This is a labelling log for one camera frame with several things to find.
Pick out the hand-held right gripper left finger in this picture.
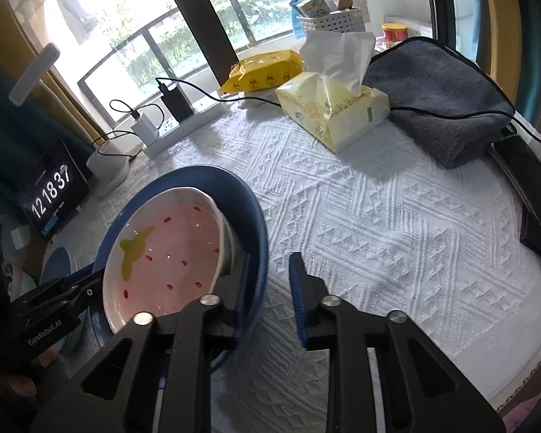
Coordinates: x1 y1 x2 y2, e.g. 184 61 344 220
29 253 253 433

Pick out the white charger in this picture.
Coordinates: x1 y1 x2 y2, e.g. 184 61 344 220
131 110 162 144

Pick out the blue bowl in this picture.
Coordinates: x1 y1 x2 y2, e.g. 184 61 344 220
92 165 270 371

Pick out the cream bowl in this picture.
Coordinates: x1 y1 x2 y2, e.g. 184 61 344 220
207 194 238 278

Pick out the blue plate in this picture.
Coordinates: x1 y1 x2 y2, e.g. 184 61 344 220
40 247 104 355

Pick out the black charger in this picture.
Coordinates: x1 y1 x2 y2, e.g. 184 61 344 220
160 83 194 122

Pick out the white power strip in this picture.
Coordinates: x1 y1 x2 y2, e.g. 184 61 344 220
142 98 234 158

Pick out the white plastic basket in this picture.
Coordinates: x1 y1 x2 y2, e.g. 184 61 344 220
295 8 366 42

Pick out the pink strawberry bowl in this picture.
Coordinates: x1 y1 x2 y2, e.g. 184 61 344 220
103 186 228 335

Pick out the white textured tablecloth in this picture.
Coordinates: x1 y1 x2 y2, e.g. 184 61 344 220
40 99 541 433

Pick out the black tablet showing clock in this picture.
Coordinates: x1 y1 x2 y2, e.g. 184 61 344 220
17 139 90 243

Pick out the dark window frame post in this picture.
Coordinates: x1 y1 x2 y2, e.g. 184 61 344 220
155 0 241 63

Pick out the black lamp cable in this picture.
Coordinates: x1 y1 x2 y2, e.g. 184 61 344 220
92 130 146 159

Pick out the white desk lamp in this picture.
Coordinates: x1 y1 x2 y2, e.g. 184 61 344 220
8 43 132 199

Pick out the teal curtain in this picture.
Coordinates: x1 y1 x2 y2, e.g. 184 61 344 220
0 49 95 181

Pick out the printed snack box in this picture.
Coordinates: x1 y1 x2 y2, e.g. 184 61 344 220
295 0 340 19

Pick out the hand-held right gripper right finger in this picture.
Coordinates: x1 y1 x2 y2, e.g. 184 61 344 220
289 253 508 433

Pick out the yellow wipes pack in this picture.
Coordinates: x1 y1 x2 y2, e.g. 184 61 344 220
219 49 305 95

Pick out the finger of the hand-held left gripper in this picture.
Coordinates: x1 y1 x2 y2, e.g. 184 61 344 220
14 270 105 320

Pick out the balcony railing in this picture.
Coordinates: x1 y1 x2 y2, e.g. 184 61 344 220
76 0 334 95

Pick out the yellow curtain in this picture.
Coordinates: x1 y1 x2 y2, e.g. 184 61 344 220
0 0 111 145

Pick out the grey pouch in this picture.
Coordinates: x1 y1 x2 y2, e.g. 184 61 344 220
363 37 517 170

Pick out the yellow tissue pack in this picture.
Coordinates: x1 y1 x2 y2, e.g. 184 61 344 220
275 31 391 154

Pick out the black cable of white charger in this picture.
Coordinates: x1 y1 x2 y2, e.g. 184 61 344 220
109 98 141 120

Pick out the person's left hand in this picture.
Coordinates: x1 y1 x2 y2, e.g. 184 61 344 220
6 345 64 400

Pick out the red and yellow can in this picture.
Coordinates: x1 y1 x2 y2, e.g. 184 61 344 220
382 22 423 50

